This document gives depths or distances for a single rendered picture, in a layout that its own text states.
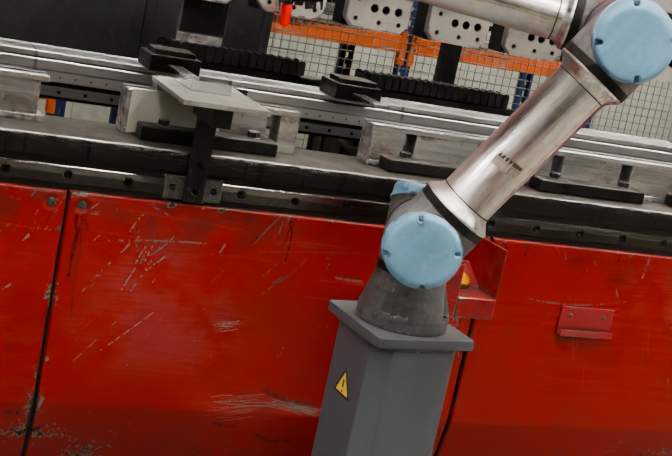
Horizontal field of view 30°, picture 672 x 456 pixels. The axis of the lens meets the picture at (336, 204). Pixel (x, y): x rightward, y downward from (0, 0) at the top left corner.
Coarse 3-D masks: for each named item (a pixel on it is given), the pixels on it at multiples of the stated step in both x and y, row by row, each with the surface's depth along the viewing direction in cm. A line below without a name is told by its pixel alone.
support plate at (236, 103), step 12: (168, 84) 254; (180, 84) 257; (180, 96) 241; (192, 96) 244; (204, 96) 248; (216, 96) 251; (228, 96) 254; (240, 96) 258; (216, 108) 241; (228, 108) 242; (240, 108) 243; (252, 108) 245; (264, 108) 248
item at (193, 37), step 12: (192, 0) 261; (204, 0) 262; (180, 12) 262; (192, 12) 262; (204, 12) 263; (216, 12) 264; (228, 12) 265; (180, 24) 262; (192, 24) 263; (204, 24) 264; (216, 24) 265; (180, 36) 263; (192, 36) 264; (204, 36) 265; (216, 36) 265
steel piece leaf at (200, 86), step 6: (186, 84) 258; (192, 84) 251; (198, 84) 252; (204, 84) 252; (210, 84) 253; (216, 84) 253; (222, 84) 254; (192, 90) 252; (198, 90) 252; (204, 90) 253; (210, 90) 253; (216, 90) 254; (222, 90) 254; (228, 90) 255
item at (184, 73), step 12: (144, 48) 287; (156, 48) 281; (168, 48) 286; (144, 60) 284; (156, 60) 281; (168, 60) 282; (180, 60) 283; (192, 60) 284; (168, 72) 282; (180, 72) 272; (192, 72) 284
